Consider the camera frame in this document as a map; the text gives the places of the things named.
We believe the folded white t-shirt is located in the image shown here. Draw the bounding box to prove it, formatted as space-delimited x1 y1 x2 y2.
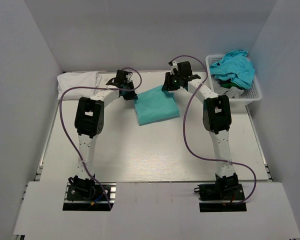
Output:
57 71 102 100

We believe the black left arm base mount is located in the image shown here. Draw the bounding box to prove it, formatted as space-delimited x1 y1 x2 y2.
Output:
62 183 111 212

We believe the white plastic laundry basket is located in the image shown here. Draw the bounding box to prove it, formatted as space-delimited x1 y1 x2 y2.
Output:
205 50 262 107

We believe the dark green garment in basket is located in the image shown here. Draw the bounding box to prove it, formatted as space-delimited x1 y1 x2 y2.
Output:
219 80 240 89

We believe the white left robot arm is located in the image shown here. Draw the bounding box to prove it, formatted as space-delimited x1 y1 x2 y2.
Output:
74 67 138 181

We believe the light blue crumpled t-shirt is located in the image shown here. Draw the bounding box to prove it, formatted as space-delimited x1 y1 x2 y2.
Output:
209 49 255 90

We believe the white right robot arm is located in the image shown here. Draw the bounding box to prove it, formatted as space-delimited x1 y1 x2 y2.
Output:
161 61 239 200

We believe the aluminium table edge rail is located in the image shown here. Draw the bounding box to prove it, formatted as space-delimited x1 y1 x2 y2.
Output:
98 69 207 74

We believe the grey white crumpled garment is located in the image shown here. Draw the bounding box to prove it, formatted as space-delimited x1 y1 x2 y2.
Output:
212 80 244 99

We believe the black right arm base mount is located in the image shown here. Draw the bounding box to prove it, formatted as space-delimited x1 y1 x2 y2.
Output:
193 184 247 213

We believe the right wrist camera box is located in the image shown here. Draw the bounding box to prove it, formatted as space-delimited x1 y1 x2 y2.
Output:
177 61 193 78

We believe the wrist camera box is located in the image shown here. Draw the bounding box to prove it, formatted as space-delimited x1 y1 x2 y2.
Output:
114 69 129 86
177 61 193 78

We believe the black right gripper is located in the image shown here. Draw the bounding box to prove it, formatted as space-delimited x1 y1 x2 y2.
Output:
162 72 183 91

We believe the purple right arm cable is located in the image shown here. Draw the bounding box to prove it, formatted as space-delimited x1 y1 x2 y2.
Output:
167 54 257 206

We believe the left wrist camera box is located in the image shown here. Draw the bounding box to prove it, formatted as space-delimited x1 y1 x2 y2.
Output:
114 69 129 86

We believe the teal green t-shirt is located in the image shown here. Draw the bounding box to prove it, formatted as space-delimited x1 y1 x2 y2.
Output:
134 85 180 126

